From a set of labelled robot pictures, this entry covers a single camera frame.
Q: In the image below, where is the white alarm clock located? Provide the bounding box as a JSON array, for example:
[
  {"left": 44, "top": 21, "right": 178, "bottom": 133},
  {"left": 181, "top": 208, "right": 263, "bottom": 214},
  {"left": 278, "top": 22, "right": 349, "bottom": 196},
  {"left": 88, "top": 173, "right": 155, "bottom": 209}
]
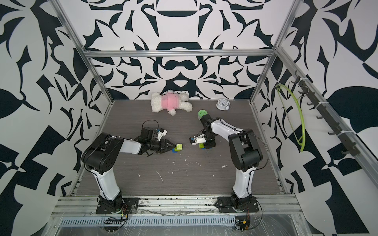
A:
[{"left": 216, "top": 99, "right": 230, "bottom": 111}]

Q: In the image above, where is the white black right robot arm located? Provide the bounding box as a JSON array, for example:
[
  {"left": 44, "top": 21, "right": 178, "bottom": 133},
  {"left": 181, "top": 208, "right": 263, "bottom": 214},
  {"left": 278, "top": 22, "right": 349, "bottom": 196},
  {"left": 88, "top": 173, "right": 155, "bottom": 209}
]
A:
[{"left": 200, "top": 114, "right": 263, "bottom": 205}]

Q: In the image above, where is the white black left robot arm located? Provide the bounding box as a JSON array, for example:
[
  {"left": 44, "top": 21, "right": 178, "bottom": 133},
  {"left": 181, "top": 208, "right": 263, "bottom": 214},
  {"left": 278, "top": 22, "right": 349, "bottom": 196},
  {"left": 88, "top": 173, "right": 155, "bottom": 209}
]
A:
[{"left": 81, "top": 127, "right": 176, "bottom": 206}]

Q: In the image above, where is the black connector left cable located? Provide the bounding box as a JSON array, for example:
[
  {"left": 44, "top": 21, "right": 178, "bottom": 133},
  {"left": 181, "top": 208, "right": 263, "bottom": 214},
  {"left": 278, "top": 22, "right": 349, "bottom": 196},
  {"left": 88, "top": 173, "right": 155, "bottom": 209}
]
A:
[{"left": 103, "top": 217, "right": 126, "bottom": 232}]

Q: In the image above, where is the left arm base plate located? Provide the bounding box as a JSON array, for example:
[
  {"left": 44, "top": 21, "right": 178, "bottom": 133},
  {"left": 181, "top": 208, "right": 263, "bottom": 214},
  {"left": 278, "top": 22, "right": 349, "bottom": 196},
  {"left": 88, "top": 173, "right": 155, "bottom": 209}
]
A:
[{"left": 95, "top": 196, "right": 139, "bottom": 215}]

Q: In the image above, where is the black connector cable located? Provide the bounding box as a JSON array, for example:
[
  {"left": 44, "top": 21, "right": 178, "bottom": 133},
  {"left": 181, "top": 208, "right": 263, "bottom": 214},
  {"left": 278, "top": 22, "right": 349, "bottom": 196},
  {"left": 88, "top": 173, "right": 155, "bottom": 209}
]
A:
[
  {"left": 234, "top": 217, "right": 252, "bottom": 231},
  {"left": 103, "top": 217, "right": 126, "bottom": 232}
]

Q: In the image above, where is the black wall hook rack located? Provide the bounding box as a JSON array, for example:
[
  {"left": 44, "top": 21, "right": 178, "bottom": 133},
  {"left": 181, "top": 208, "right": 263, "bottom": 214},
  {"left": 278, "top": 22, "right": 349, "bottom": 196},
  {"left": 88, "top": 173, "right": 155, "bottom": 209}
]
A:
[{"left": 293, "top": 70, "right": 361, "bottom": 156}]

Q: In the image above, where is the green lidded round jar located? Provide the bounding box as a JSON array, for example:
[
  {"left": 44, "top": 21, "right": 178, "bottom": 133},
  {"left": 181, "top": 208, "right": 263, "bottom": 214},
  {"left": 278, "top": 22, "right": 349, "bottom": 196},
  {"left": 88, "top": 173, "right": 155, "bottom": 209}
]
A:
[{"left": 198, "top": 110, "right": 208, "bottom": 119}]

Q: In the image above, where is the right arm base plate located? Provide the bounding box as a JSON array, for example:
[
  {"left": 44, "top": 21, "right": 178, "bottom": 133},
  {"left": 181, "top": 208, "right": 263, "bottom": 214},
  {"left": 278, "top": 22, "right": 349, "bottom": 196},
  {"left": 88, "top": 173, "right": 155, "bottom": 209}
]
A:
[{"left": 214, "top": 196, "right": 259, "bottom": 213}]

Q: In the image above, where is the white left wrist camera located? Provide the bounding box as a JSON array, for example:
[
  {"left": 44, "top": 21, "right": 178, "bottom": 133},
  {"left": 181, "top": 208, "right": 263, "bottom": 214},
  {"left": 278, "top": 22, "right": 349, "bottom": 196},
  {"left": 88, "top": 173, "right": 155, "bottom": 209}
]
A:
[{"left": 157, "top": 128, "right": 167, "bottom": 141}]

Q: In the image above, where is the white plush teddy pink shirt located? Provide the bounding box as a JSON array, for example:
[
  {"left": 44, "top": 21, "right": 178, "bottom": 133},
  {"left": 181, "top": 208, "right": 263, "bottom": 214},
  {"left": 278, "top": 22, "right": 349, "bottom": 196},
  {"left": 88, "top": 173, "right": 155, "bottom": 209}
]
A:
[{"left": 151, "top": 90, "right": 193, "bottom": 116}]

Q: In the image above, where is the black connector right cable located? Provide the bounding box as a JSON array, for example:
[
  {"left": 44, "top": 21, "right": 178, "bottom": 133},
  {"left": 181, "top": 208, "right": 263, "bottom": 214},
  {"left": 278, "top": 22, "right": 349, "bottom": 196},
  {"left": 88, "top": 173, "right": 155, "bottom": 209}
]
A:
[{"left": 234, "top": 217, "right": 252, "bottom": 231}]

